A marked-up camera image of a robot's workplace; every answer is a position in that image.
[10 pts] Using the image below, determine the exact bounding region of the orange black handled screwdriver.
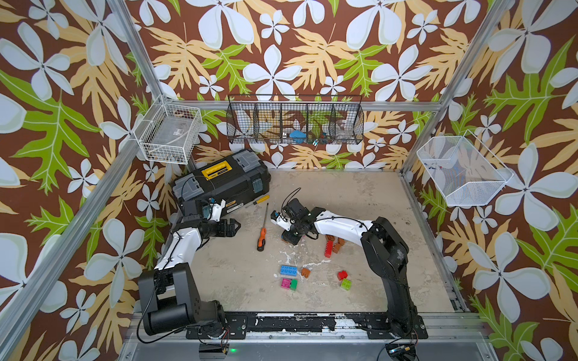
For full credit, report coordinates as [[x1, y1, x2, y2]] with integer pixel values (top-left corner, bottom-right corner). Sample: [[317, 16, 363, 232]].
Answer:
[[257, 204, 269, 252]]

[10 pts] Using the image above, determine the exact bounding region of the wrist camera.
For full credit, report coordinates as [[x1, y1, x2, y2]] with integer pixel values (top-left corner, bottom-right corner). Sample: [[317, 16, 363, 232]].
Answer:
[[270, 211, 291, 231], [203, 200, 226, 222]]

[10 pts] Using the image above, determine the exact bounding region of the black deli toolbox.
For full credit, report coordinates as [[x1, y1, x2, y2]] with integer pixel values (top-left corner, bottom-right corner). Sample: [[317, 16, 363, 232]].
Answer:
[[172, 150, 271, 215]]

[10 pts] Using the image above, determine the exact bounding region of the white wire basket left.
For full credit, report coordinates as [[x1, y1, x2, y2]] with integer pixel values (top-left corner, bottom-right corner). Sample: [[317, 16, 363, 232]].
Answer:
[[135, 96, 203, 165]]

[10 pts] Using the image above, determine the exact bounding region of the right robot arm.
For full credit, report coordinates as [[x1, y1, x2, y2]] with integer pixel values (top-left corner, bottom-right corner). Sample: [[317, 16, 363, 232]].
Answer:
[[270, 199, 428, 339]]

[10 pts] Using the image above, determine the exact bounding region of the small yellow handled screwdriver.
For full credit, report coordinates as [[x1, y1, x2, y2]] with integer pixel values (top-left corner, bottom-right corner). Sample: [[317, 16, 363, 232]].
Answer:
[[248, 195, 270, 206]]

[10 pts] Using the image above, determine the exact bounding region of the lime green lego brick front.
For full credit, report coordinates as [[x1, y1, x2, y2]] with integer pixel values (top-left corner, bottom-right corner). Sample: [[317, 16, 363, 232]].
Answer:
[[340, 278, 352, 290]]

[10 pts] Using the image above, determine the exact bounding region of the red long lego brick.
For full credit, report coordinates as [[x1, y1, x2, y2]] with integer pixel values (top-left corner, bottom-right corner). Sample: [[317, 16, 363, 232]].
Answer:
[[324, 241, 334, 258]]

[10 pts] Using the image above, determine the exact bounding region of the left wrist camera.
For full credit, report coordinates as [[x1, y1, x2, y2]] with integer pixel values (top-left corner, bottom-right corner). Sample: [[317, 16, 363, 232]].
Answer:
[[203, 200, 226, 222]]

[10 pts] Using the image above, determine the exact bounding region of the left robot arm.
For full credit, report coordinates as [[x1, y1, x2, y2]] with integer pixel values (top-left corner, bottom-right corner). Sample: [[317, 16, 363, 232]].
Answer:
[[138, 201, 241, 336]]

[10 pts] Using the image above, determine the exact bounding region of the black wire basket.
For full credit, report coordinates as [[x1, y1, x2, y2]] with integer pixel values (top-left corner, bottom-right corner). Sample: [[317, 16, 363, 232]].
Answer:
[[224, 94, 365, 145]]

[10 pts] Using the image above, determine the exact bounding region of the white wire basket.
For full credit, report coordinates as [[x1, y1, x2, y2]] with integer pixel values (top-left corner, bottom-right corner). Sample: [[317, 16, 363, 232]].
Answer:
[[417, 131, 514, 207], [135, 96, 203, 165]]

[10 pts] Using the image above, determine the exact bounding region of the red square lego brick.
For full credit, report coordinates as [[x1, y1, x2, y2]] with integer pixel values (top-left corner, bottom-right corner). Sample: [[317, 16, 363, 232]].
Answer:
[[337, 271, 348, 281]]

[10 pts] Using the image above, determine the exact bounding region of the blue object in basket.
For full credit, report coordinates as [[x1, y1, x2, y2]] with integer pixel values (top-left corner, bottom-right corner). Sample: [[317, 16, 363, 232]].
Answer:
[[290, 130, 307, 144]]

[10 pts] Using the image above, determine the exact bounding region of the magenta lego brick front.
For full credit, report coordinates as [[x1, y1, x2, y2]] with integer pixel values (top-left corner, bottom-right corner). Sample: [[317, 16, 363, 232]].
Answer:
[[281, 278, 292, 289]]

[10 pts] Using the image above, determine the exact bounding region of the light blue long lego brick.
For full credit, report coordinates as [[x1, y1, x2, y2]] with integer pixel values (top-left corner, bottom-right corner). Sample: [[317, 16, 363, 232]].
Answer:
[[279, 265, 298, 277]]

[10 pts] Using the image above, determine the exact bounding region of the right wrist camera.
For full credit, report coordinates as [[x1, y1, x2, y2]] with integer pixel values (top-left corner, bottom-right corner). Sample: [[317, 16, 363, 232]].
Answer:
[[270, 211, 291, 231]]

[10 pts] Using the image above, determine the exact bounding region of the white wire basket right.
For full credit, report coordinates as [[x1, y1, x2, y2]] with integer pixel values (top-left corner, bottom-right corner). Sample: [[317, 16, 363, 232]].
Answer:
[[417, 131, 514, 207]]

